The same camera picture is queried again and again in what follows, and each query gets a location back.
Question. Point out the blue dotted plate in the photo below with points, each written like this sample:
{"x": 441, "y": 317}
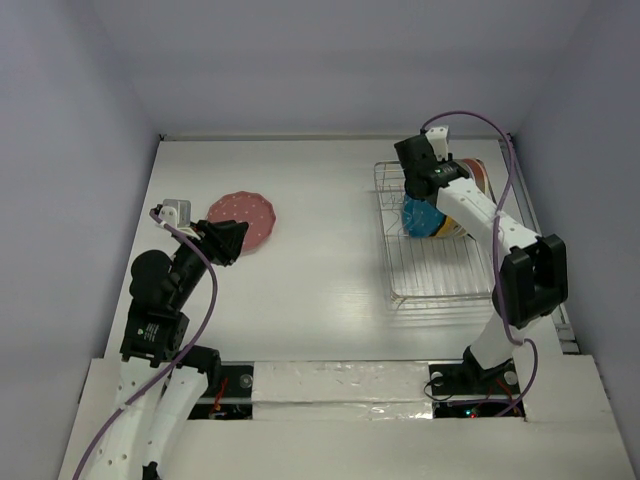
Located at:
{"x": 420, "y": 219}

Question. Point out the yellow dotted plate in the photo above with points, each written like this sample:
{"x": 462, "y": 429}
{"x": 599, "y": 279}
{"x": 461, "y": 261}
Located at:
{"x": 438, "y": 234}

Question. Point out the pink dotted plate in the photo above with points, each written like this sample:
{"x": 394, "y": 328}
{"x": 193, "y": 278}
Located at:
{"x": 249, "y": 207}

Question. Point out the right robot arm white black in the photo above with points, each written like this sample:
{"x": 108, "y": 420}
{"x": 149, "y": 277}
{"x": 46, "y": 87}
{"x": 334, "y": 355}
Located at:
{"x": 530, "y": 270}

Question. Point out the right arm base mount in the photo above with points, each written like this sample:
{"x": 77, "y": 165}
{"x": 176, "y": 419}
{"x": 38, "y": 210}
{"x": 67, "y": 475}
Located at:
{"x": 454, "y": 394}

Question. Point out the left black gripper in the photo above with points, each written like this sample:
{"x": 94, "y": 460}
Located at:
{"x": 222, "y": 238}

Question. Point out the white patterned plate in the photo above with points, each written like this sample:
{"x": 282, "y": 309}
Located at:
{"x": 453, "y": 230}

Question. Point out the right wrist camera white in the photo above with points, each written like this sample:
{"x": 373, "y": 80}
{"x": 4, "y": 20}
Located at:
{"x": 438, "y": 137}

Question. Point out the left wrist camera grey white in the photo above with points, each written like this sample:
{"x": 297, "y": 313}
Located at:
{"x": 175, "y": 212}

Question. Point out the white plate red rim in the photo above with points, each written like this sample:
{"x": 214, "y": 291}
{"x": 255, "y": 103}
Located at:
{"x": 479, "y": 174}

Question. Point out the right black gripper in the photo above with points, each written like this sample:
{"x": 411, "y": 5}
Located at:
{"x": 415, "y": 187}

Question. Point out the clear drip tray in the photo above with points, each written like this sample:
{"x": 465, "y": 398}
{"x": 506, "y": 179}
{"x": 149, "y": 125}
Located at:
{"x": 433, "y": 278}

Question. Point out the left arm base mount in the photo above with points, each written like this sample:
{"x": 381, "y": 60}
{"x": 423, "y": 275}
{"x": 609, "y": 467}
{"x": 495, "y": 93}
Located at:
{"x": 231, "y": 399}

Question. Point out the wire dish rack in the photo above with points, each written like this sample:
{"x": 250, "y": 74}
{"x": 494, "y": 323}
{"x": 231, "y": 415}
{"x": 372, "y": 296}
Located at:
{"x": 389, "y": 187}

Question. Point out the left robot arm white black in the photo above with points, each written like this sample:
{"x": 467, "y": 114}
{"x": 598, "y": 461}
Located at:
{"x": 161, "y": 375}

